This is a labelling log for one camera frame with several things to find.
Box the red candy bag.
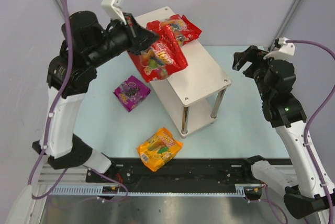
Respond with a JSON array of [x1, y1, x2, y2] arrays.
[[128, 24, 188, 83], [147, 14, 202, 46]]

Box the orange mango candy bag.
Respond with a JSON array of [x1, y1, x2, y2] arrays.
[[137, 127, 183, 172]]

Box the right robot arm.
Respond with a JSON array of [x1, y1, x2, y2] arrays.
[[232, 44, 334, 219]]

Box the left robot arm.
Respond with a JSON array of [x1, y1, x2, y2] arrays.
[[32, 11, 159, 173]]

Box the purple candy bag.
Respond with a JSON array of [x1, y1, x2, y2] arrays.
[[113, 75, 151, 112]]

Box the white two-tier shelf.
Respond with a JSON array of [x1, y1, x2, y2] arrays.
[[129, 6, 233, 139]]

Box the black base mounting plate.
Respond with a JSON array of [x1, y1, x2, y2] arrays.
[[86, 155, 264, 186]]

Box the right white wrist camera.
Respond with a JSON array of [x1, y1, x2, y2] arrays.
[[263, 37, 295, 61]]

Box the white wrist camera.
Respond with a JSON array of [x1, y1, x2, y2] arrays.
[[263, 37, 295, 61], [101, 0, 126, 25]]

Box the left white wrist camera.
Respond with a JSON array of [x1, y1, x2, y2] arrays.
[[101, 0, 126, 25]]

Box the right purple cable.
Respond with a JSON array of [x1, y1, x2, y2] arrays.
[[261, 39, 335, 219]]

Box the aluminium rail with cable duct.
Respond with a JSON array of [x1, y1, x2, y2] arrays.
[[38, 165, 322, 198]]

